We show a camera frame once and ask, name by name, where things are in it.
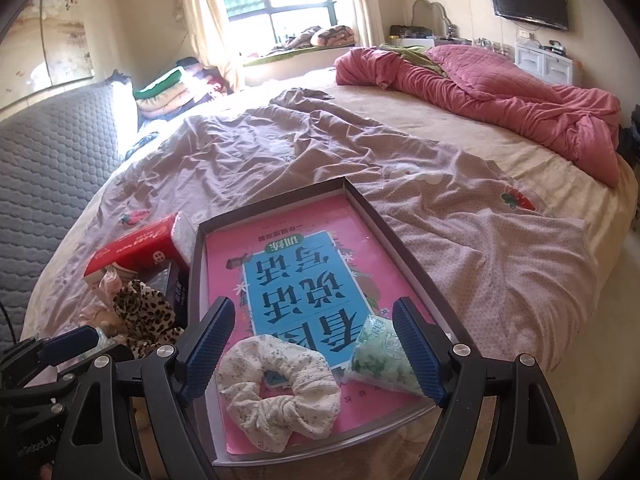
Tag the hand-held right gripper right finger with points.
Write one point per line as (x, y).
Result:
(417, 355)

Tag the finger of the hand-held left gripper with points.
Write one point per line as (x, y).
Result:
(70, 344)

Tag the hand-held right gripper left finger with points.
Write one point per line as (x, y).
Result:
(207, 355)

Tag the green tissue pack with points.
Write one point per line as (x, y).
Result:
(380, 360)

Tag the white floral scrunchie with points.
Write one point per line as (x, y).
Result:
(240, 400)

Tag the leopard print scrunchie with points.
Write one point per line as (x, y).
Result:
(150, 310)

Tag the grey shallow box tray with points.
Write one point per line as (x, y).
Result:
(199, 270)

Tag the black box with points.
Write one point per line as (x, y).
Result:
(179, 295)

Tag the clear plastic bag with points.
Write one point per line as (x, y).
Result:
(107, 285)

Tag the red tissue pack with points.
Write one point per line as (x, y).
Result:
(130, 250)

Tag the pink and blue book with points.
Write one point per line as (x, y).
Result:
(320, 280)

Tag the grey quilted headboard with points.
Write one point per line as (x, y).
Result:
(50, 170)

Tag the mauve strawberry duvet cover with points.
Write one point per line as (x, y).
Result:
(350, 150)

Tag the stack of folded clothes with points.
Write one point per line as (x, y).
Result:
(165, 95)

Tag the pink quilt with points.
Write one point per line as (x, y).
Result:
(500, 85)

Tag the painted wardrobe door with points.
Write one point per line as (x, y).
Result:
(60, 45)

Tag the green cloth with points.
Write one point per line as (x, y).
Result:
(415, 55)

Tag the dark cloth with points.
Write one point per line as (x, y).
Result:
(631, 140)

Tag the green window seat cushion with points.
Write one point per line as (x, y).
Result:
(295, 56)

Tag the white drawer cabinet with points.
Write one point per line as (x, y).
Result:
(550, 65)

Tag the patterned pillows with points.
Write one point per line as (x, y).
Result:
(335, 35)

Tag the cream curtain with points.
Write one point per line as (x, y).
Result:
(365, 5)
(210, 20)

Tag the vanity mirror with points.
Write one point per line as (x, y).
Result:
(427, 17)

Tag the black wall television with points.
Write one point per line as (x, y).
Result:
(530, 0)

